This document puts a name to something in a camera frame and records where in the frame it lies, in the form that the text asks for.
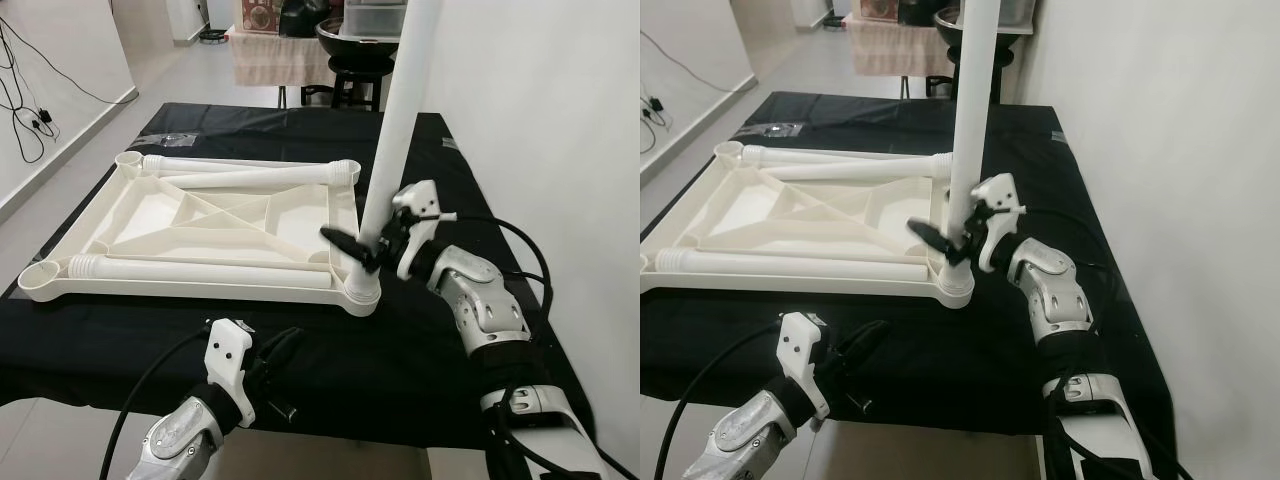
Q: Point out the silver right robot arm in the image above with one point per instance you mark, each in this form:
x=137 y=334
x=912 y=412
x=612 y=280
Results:
x=1050 y=290
x=480 y=310

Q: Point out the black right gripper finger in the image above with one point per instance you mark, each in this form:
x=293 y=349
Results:
x=350 y=250
x=935 y=243

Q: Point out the black bag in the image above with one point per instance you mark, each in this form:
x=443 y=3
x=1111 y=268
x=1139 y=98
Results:
x=920 y=12
x=305 y=18

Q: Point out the beige cloth covered table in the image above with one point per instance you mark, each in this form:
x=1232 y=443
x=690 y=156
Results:
x=895 y=50
x=280 y=60

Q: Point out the black round stool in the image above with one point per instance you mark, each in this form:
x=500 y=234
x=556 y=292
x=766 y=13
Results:
x=940 y=85
x=355 y=75

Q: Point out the clear plastic storage box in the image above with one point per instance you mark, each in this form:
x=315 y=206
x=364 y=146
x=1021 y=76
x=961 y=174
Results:
x=375 y=15
x=1015 y=10

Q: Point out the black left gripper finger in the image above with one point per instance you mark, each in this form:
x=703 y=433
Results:
x=862 y=366
x=280 y=371
x=282 y=345
x=863 y=340

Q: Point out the clear plastic sheet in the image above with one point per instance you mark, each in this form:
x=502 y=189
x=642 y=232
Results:
x=178 y=137
x=780 y=130

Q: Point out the black tablecloth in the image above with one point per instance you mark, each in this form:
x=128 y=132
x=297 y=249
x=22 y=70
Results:
x=950 y=390
x=350 y=370

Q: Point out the red patterned box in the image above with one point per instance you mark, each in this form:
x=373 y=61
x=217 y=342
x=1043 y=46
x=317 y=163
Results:
x=878 y=10
x=260 y=15

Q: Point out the white plastic table top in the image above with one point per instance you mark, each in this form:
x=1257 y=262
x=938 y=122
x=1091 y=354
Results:
x=150 y=215
x=760 y=205

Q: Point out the white cabinet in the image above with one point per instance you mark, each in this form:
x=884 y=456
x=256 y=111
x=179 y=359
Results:
x=187 y=18
x=810 y=10

